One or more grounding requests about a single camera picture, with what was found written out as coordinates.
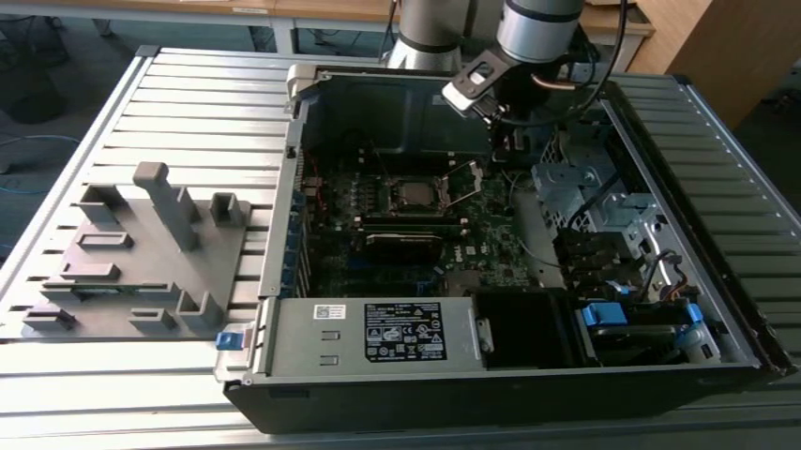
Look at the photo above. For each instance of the silver CPU green substrate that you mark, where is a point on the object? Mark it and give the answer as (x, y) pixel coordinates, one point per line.
(418, 193)

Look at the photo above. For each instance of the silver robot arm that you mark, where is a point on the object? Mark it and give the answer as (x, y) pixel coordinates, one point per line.
(538, 28)

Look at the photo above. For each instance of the wooden desk white legs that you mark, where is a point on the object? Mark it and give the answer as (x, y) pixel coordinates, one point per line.
(157, 4)
(601, 27)

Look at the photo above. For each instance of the silver drive cage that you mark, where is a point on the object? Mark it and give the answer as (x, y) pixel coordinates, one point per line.
(557, 180)

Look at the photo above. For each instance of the green motherboard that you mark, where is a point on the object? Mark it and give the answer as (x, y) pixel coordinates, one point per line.
(494, 234)

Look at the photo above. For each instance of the wooden cabinet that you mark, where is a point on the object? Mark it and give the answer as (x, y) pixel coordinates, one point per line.
(739, 47)

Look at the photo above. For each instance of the grey case latch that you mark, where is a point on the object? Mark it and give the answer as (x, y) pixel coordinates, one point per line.
(301, 79)

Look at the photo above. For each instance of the black expansion card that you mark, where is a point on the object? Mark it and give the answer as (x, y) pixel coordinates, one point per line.
(401, 250)

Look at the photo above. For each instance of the brown chipset heatsink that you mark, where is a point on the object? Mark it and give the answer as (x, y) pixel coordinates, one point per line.
(464, 280)

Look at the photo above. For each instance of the hard disk in blue carrier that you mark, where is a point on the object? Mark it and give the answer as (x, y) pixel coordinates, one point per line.
(604, 314)

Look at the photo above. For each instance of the grey power supply unit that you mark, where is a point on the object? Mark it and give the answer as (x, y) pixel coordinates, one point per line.
(301, 347)

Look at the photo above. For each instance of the black and grey PC case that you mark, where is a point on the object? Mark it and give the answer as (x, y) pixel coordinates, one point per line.
(501, 408)

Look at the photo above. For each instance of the grey parts rack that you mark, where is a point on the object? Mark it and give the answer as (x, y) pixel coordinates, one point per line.
(157, 262)

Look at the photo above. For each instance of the blue case latch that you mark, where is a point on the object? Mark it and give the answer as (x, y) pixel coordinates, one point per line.
(229, 341)

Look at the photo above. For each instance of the black office chair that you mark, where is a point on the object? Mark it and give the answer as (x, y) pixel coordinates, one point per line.
(34, 98)

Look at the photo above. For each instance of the green RAM stick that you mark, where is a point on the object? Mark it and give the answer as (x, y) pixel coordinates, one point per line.
(103, 290)

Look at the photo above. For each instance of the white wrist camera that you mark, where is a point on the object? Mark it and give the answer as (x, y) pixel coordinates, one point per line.
(476, 79)

